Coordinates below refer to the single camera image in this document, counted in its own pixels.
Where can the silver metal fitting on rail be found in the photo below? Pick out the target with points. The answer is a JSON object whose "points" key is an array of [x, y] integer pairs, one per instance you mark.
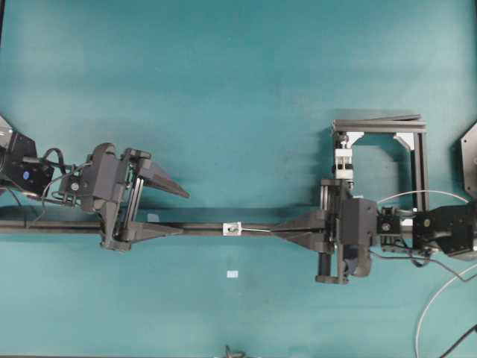
{"points": [[232, 229]]}

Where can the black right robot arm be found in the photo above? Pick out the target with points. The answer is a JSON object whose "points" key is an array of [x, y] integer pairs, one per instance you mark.
{"points": [[449, 229]]}

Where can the long black aluminium rail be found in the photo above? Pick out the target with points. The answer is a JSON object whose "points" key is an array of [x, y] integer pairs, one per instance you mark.
{"points": [[189, 229]]}

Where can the black rectangular profile frame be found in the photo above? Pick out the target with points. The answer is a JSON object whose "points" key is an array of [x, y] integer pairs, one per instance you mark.
{"points": [[408, 130]]}

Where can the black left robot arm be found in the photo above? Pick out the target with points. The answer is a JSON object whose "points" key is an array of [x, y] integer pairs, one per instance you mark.
{"points": [[39, 177]]}

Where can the metal clip at bottom edge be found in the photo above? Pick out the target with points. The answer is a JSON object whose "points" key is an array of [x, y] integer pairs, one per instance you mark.
{"points": [[229, 353]]}

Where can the white wire clamp block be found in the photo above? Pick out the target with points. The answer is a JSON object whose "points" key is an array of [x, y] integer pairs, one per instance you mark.
{"points": [[343, 164]]}

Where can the clear tape patch near rail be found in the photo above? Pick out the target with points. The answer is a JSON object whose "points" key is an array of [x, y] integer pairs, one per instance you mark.
{"points": [[152, 218]]}

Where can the small white label tape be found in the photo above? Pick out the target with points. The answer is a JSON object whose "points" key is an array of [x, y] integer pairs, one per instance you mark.
{"points": [[232, 274]]}

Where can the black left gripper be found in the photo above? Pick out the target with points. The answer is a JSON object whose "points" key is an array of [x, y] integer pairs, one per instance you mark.
{"points": [[99, 187]]}

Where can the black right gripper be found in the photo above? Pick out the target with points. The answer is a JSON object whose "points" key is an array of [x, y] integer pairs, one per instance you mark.
{"points": [[351, 227]]}

